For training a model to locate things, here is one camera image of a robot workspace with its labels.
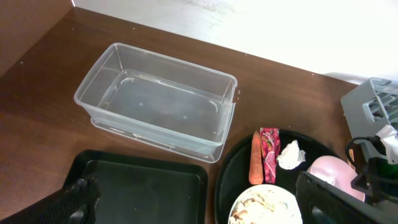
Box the grey dishwasher rack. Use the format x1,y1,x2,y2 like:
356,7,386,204
341,78,397,159

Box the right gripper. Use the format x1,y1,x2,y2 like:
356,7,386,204
295,157,397,224

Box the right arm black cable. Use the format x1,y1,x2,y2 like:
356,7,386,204
345,136,379,162

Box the rice and food scraps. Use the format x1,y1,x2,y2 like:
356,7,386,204
228,190,295,224

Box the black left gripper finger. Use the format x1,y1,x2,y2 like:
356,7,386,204
1,175,100,224

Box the rectangular black tray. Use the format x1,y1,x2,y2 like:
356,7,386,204
64,150,208,224

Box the red snack wrapper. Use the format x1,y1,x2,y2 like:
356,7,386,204
259,128,280,184

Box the grey plate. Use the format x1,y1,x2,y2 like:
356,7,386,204
228,184,303,224

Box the crumpled white tissue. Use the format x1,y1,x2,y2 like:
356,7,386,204
277,140,306,170

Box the round black tray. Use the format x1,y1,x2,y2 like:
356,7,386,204
214,129,338,224

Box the wooden chopstick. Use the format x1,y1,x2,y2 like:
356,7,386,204
348,149,356,170

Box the orange carrot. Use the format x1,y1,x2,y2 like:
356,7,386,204
249,131,264,185

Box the clear plastic bin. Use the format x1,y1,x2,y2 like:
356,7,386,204
73,42,239,156

